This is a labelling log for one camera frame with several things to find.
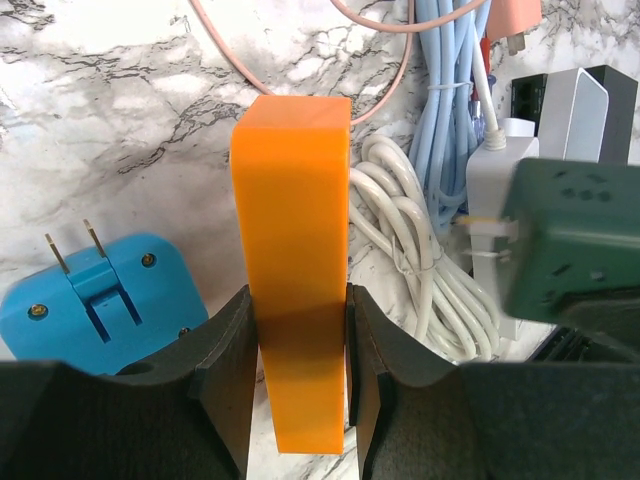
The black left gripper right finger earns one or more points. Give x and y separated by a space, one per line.
572 412

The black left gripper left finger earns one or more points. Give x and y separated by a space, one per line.
183 412

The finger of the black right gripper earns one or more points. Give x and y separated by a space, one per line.
609 318

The dark green plug adapter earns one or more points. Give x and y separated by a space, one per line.
565 227

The teal blue plug block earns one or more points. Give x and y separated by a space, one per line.
103 307

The white green usb charger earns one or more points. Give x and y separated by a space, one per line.
488 175

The orange power strip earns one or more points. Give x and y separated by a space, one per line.
290 161

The small pink plug adapter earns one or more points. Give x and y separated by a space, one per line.
511 19

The black flat block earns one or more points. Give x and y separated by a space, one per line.
622 92

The black block under box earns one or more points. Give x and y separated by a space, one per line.
527 95

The blue red screwdriver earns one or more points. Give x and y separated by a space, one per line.
492 129

